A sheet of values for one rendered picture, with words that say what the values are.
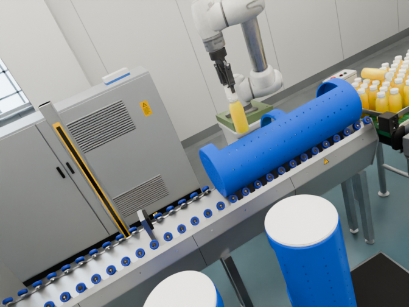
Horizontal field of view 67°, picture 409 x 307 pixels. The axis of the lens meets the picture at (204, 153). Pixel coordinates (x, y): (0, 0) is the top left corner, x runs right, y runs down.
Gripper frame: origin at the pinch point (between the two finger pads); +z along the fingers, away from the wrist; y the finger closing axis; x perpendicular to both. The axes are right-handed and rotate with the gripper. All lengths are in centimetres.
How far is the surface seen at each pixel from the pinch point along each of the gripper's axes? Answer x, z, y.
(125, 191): -77, 94, -163
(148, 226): -62, 43, -3
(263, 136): 7.7, 26.8, 2.4
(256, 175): -3.2, 42.6, 5.2
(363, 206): 63, 110, -2
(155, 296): -68, 44, 39
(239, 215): -19, 59, 5
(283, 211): -9, 44, 36
